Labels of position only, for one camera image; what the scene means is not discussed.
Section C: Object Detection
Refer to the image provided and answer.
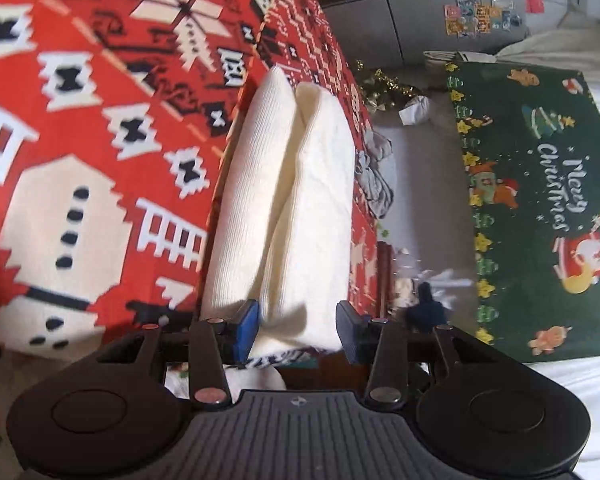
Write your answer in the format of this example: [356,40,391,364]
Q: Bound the red patterned blanket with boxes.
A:
[0,0,396,361]

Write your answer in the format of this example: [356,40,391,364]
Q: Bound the brown wooden frame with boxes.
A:
[377,242,396,321]

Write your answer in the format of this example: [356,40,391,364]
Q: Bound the white tied curtain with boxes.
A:
[422,49,498,66]

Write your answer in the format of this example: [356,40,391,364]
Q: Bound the grey refrigerator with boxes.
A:
[320,0,531,68]

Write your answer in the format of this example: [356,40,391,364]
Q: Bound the white fleece clothing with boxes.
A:
[527,355,600,480]

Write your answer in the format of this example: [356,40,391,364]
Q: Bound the white paper bag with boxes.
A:
[399,95,432,126]

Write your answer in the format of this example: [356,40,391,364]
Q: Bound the gold tinsel decoration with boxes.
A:
[352,60,421,111]

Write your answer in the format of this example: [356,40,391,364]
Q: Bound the colourful fridge stickers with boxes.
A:
[444,0,523,38]

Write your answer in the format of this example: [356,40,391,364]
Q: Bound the grey cloth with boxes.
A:
[355,127,396,218]

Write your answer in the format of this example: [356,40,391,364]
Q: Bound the green Christmas banner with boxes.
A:
[444,60,600,363]

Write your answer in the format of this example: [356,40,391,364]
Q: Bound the navy plush item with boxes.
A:
[405,282,448,333]

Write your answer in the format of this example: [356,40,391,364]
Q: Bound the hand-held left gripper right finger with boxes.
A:
[337,301,506,413]

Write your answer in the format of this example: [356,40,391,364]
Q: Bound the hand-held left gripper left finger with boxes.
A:
[95,299,260,411]

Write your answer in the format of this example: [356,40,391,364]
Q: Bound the cream knit vest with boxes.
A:
[200,66,357,391]

